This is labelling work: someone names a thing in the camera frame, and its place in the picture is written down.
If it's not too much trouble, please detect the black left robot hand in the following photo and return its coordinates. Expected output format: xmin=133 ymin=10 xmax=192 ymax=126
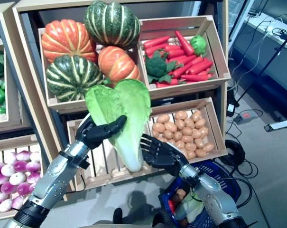
xmin=74 ymin=114 xmax=128 ymax=150

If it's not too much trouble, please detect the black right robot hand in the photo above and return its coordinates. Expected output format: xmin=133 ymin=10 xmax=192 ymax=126
xmin=139 ymin=133 xmax=189 ymax=177

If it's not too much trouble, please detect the blue plastic shopping basket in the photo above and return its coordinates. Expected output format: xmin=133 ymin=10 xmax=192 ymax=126
xmin=158 ymin=159 xmax=241 ymax=228

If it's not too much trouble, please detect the light wooden slatted crate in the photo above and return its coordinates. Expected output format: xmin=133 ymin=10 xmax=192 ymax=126
xmin=66 ymin=111 xmax=156 ymax=190
xmin=0 ymin=134 xmax=46 ymax=221
xmin=37 ymin=23 xmax=148 ymax=112
xmin=138 ymin=15 xmax=231 ymax=100
xmin=147 ymin=96 xmax=229 ymax=165
xmin=0 ymin=39 xmax=23 ymax=130

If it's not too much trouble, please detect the dark green striped pumpkin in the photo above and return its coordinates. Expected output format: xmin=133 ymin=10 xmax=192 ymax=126
xmin=46 ymin=54 xmax=103 ymax=102
xmin=83 ymin=0 xmax=141 ymax=50

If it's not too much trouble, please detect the orange striped pumpkin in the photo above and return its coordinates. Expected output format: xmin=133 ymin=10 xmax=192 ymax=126
xmin=41 ymin=19 xmax=98 ymax=64
xmin=97 ymin=46 xmax=142 ymax=84

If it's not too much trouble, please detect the grey robot torso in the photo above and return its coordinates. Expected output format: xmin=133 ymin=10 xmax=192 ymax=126
xmin=93 ymin=223 xmax=158 ymax=228

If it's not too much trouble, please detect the white table leg with caster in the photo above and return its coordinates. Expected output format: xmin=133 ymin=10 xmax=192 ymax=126
xmin=264 ymin=118 xmax=287 ymax=132

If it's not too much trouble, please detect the black slanted stand pole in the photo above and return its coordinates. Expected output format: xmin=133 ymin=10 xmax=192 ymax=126
xmin=237 ymin=23 xmax=287 ymax=107

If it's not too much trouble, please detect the glass door fridge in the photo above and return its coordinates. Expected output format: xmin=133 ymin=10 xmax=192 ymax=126
xmin=228 ymin=0 xmax=250 ymax=42

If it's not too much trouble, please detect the white top counter desk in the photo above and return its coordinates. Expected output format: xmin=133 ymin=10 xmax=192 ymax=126
xmin=231 ymin=13 xmax=287 ymax=121

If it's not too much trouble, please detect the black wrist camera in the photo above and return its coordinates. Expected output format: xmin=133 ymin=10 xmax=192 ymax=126
xmin=78 ymin=154 xmax=91 ymax=171

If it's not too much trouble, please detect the coiled black cable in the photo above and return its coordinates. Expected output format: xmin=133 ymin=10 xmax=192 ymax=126
xmin=224 ymin=139 xmax=246 ymax=165

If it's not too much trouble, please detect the grey power strip red switch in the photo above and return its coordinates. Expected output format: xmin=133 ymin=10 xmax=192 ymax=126
xmin=233 ymin=111 xmax=253 ymax=124

